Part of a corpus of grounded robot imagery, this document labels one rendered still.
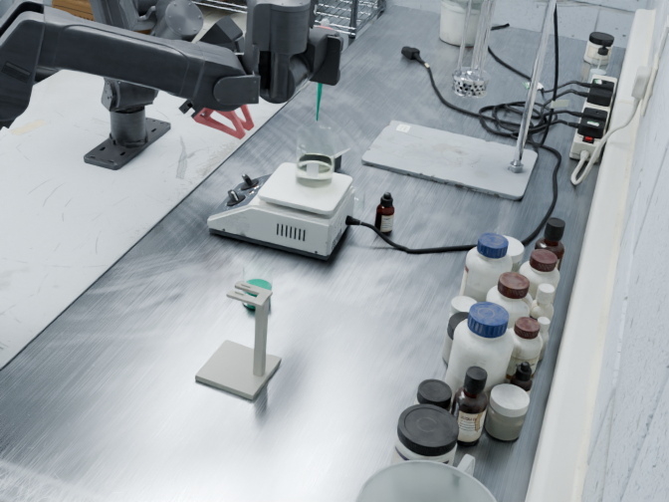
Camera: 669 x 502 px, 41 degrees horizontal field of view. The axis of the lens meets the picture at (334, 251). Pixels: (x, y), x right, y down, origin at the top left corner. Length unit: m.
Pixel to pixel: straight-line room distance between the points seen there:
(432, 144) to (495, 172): 0.14
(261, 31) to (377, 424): 0.48
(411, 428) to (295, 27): 0.48
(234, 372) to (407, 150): 0.70
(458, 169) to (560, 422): 0.76
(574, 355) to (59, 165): 0.94
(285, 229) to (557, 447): 0.57
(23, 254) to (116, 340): 0.25
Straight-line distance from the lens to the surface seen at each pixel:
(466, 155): 1.69
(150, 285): 1.28
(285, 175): 1.38
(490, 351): 1.05
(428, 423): 0.98
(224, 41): 1.35
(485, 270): 1.22
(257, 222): 1.34
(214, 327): 1.20
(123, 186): 1.52
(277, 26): 1.07
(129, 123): 1.61
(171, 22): 1.33
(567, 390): 1.01
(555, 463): 0.93
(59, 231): 1.41
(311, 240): 1.32
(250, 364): 1.13
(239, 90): 1.07
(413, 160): 1.64
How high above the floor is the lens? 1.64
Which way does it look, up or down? 33 degrees down
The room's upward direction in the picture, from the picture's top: 6 degrees clockwise
